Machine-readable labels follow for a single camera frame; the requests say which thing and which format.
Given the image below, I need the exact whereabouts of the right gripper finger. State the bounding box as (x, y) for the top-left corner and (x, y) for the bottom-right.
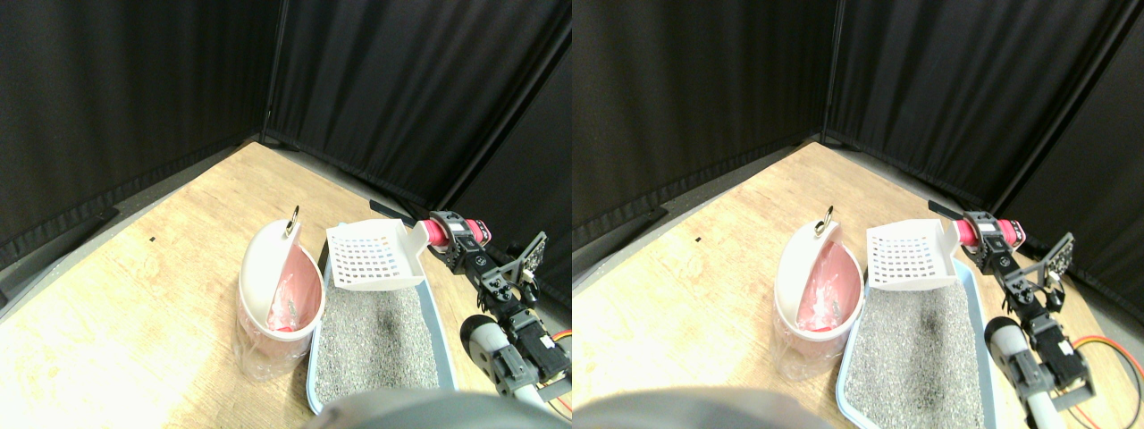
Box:
(963, 211), (1016, 257)
(429, 211), (482, 257)

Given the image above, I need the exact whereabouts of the white scoop with red handle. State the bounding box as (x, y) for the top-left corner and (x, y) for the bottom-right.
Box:
(865, 218), (1027, 290)
(325, 218), (491, 292)

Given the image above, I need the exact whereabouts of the black curtain stand pole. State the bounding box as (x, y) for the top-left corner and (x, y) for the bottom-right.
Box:
(438, 16), (572, 212)
(265, 0), (290, 146)
(821, 0), (846, 146)
(992, 0), (1144, 212)

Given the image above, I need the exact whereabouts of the blue litter tray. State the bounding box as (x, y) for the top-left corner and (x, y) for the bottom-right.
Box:
(306, 259), (458, 416)
(836, 259), (1000, 429)

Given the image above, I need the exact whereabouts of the white bin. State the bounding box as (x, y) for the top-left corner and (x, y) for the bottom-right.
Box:
(774, 206), (866, 378)
(235, 206), (324, 382)

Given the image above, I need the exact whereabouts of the black bracket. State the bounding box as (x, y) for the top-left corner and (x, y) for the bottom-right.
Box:
(1019, 232), (1076, 289)
(487, 231), (548, 289)

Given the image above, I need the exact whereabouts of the orange wire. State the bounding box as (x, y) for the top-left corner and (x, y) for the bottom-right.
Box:
(1068, 334), (1144, 423)
(549, 328), (572, 417)

